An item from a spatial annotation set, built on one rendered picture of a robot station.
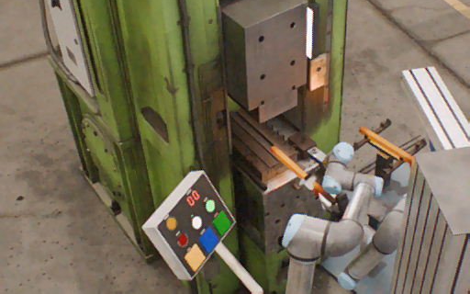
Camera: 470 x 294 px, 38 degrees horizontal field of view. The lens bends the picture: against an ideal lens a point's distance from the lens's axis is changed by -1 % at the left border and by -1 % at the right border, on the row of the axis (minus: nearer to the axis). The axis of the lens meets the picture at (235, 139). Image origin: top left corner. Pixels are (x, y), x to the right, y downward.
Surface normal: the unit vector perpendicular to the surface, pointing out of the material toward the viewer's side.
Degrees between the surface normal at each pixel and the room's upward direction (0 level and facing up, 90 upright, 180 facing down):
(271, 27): 90
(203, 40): 90
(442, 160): 0
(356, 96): 0
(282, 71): 90
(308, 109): 90
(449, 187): 0
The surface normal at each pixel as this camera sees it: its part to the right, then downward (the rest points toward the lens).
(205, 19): 0.56, 0.54
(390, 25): -0.06, -0.73
